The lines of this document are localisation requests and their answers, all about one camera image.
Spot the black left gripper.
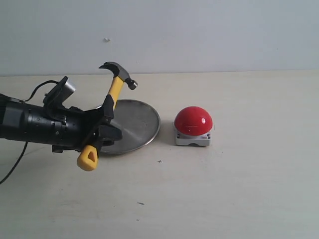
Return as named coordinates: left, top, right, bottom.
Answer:
left=52, top=95, right=122, bottom=152

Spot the yellow black claw hammer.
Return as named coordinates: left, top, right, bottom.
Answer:
left=77, top=61, right=138, bottom=171

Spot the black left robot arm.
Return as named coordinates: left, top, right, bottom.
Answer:
left=0, top=94, right=122, bottom=153

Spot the red dome push button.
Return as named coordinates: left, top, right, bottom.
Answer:
left=173, top=106, right=214, bottom=147

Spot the round steel plate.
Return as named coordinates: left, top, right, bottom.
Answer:
left=101, top=99, right=161, bottom=155

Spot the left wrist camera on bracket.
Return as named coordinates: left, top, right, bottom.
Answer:
left=43, top=76, right=76, bottom=109

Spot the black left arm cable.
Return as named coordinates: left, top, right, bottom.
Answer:
left=0, top=79, right=60, bottom=185

